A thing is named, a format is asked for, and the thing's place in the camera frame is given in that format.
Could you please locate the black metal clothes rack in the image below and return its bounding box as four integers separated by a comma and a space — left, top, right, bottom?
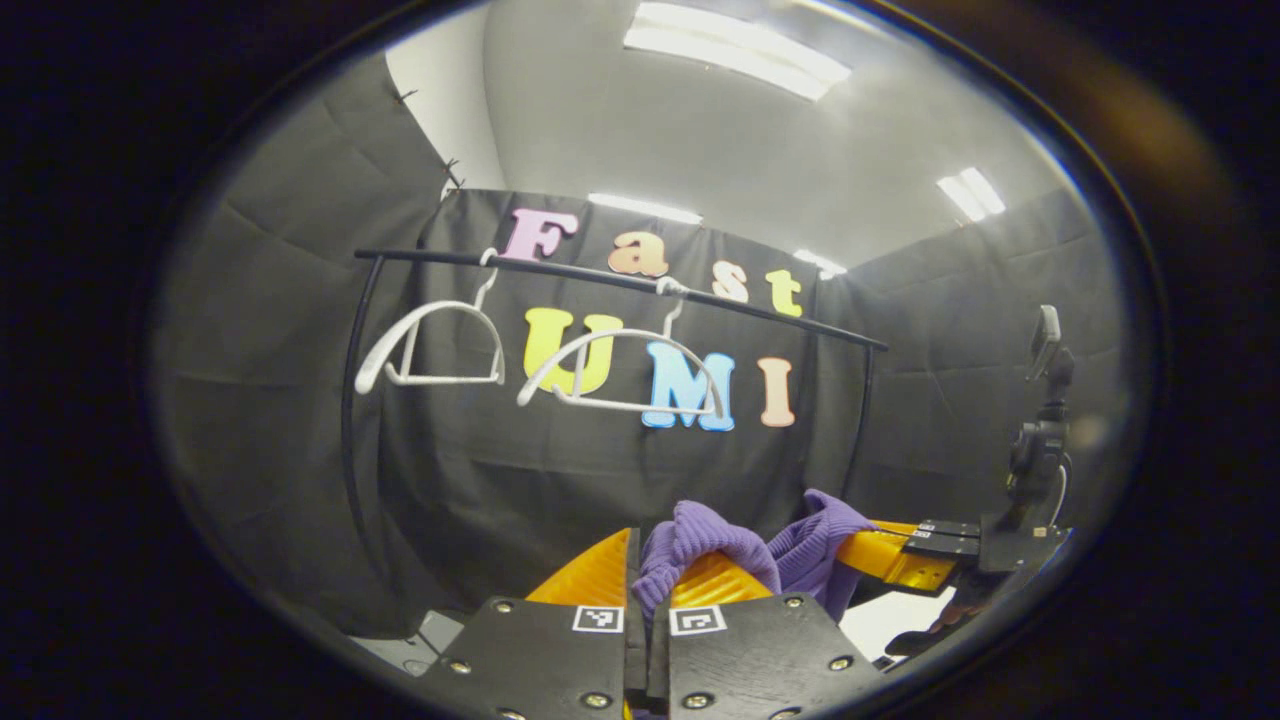
340, 247, 891, 641

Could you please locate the large ceiling light panel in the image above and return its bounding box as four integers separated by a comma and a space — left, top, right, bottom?
622, 2, 853, 103

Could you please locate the white plastic hanger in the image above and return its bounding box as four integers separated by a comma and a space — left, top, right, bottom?
516, 278, 729, 419
355, 248, 506, 396

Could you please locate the black backdrop cloth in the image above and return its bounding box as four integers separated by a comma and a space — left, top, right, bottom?
150, 55, 1136, 641

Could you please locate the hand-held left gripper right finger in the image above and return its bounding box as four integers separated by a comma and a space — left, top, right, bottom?
648, 548, 881, 720

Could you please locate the long ceiling light panel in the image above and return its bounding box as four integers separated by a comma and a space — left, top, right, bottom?
588, 193, 703, 225

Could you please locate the purple corduroy jacket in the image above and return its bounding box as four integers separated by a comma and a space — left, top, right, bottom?
632, 488, 881, 626

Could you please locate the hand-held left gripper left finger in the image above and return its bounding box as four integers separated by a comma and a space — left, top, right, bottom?
415, 528, 633, 720

